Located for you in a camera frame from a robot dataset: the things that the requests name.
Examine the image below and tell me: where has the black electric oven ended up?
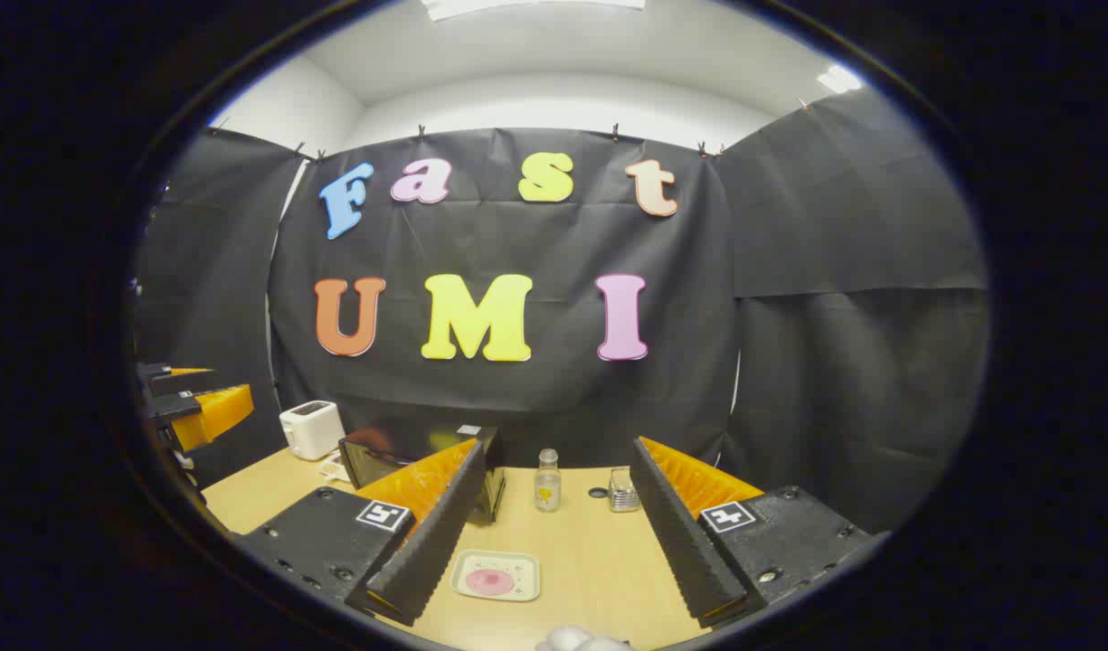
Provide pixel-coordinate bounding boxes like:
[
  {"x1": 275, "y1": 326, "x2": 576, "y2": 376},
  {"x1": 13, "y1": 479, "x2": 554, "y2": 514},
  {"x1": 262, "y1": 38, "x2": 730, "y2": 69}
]
[{"x1": 338, "y1": 423, "x2": 507, "y2": 525}]

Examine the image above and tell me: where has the small ceiling light panel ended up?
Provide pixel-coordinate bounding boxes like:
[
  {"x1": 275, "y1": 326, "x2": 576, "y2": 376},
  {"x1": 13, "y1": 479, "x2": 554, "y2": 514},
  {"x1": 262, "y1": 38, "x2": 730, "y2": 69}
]
[{"x1": 816, "y1": 63, "x2": 867, "y2": 94}]

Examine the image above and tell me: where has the clear yellow-label bottle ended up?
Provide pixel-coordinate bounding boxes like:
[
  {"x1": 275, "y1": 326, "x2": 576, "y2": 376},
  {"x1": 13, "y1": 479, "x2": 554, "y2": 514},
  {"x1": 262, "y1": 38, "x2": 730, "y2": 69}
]
[{"x1": 534, "y1": 448, "x2": 562, "y2": 514}]

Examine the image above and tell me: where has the pale square plate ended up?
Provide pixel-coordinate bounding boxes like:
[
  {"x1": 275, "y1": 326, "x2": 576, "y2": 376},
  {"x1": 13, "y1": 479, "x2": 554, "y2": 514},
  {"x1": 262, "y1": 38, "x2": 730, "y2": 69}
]
[{"x1": 450, "y1": 549, "x2": 542, "y2": 603}]

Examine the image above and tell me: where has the metal mesh utensil holder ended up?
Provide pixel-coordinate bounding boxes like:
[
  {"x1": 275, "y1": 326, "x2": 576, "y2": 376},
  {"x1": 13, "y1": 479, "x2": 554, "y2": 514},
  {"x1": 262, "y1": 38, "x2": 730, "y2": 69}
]
[{"x1": 608, "y1": 467, "x2": 642, "y2": 514}]

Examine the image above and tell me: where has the white toaster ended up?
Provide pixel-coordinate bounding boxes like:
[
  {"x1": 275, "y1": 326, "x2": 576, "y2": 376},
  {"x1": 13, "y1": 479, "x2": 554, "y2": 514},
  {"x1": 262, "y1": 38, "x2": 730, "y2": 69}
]
[{"x1": 279, "y1": 400, "x2": 346, "y2": 462}]

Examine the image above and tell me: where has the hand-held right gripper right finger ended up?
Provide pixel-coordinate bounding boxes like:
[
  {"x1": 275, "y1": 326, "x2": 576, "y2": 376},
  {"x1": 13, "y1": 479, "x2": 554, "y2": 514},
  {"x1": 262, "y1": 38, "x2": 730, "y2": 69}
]
[{"x1": 630, "y1": 437, "x2": 889, "y2": 629}]

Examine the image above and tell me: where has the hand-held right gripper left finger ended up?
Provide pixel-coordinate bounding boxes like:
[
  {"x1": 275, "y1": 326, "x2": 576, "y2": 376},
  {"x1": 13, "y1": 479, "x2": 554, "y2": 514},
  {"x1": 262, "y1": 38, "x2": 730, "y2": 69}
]
[{"x1": 232, "y1": 439, "x2": 489, "y2": 627}]

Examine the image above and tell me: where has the long ceiling light panel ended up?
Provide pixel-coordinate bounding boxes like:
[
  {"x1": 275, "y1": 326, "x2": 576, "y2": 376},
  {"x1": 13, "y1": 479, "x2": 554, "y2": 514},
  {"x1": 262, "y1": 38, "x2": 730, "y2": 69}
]
[{"x1": 422, "y1": 0, "x2": 647, "y2": 21}]

